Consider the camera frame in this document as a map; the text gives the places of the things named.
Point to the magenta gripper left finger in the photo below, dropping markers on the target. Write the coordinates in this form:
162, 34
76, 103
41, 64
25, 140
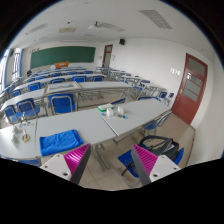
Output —
69, 166

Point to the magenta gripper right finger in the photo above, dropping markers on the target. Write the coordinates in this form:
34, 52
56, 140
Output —
151, 168

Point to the blue towel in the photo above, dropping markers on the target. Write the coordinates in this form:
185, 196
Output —
60, 142

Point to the black backpack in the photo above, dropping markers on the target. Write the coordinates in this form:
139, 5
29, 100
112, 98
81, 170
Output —
160, 145

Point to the roll of tape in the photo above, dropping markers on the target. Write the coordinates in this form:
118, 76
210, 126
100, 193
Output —
25, 137

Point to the blue chair behind desk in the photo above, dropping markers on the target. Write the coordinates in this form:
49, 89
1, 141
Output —
62, 103

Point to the white tissue box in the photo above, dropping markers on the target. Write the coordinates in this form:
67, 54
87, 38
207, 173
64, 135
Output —
104, 107

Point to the white cup on desk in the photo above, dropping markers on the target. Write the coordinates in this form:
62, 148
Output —
110, 112

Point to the blue chair left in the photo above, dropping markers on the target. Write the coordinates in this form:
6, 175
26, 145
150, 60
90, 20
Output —
28, 108

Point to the framed board on desk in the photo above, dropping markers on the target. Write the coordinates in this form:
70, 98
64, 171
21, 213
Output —
60, 87

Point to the red-brown near door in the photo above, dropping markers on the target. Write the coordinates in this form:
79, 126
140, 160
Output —
191, 90

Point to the red-brown door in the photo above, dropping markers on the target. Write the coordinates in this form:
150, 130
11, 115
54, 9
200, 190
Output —
107, 55
191, 90

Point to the orange lectern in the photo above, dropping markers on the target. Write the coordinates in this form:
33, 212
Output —
62, 64

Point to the green chalkboard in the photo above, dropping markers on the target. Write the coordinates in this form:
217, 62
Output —
71, 54

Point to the red-brown far door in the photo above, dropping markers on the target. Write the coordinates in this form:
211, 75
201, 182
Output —
107, 55

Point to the ceiling projector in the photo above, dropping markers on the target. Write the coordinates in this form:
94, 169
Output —
96, 26

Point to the black wall speaker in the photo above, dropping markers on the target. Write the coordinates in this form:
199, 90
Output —
122, 41

